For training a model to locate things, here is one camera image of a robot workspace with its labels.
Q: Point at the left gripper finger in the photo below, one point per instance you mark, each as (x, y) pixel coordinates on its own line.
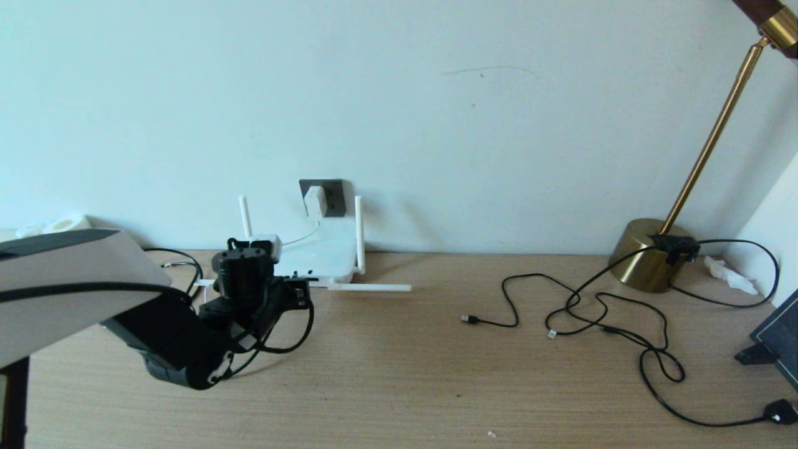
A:
(302, 294)

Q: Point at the white wifi router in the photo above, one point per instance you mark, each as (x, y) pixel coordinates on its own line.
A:
(324, 252)

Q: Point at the white power adapter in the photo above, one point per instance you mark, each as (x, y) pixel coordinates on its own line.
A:
(315, 201)

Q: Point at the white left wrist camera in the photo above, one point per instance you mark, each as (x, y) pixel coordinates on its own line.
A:
(268, 240)

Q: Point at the grey wall socket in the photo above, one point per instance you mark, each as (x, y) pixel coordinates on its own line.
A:
(336, 199)

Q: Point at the crumpled white tissue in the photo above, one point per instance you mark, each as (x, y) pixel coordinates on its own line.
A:
(726, 272)

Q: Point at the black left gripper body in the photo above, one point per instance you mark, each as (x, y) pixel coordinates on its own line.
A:
(271, 308)

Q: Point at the small clear jar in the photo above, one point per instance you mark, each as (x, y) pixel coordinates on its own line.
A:
(28, 231)

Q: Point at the white paper roll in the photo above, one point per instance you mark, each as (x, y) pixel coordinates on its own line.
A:
(65, 223)

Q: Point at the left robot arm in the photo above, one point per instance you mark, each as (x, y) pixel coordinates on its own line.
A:
(62, 287)

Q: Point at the brass desk lamp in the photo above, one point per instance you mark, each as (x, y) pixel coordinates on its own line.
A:
(642, 255)

